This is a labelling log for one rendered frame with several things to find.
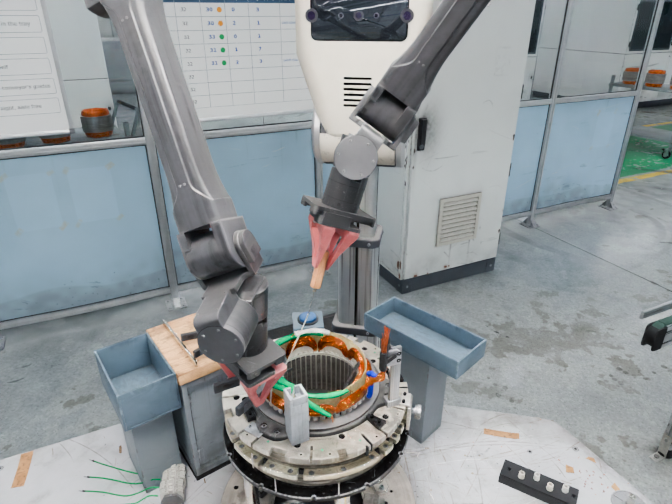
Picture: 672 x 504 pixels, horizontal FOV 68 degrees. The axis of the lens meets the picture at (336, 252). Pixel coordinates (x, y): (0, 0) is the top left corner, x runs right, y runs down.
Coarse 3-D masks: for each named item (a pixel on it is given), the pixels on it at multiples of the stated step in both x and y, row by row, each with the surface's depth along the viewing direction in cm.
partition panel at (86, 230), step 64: (64, 0) 231; (576, 0) 360; (640, 0) 387; (64, 64) 241; (576, 64) 384; (640, 64) 416; (128, 128) 264; (576, 128) 412; (0, 192) 250; (64, 192) 263; (128, 192) 277; (256, 192) 310; (512, 192) 409; (576, 192) 446; (0, 256) 261; (64, 256) 275; (128, 256) 291; (0, 320) 274
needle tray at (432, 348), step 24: (384, 312) 118; (408, 312) 118; (408, 336) 105; (432, 336) 112; (456, 336) 109; (480, 336) 105; (408, 360) 109; (432, 360) 102; (456, 360) 98; (408, 384) 112; (432, 384) 109; (432, 408) 113; (432, 432) 118
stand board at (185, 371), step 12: (180, 324) 109; (192, 324) 109; (156, 336) 105; (168, 336) 105; (180, 336) 105; (168, 348) 101; (180, 348) 101; (192, 348) 101; (168, 360) 98; (180, 360) 98; (204, 360) 98; (180, 372) 94; (192, 372) 95; (204, 372) 97; (180, 384) 94
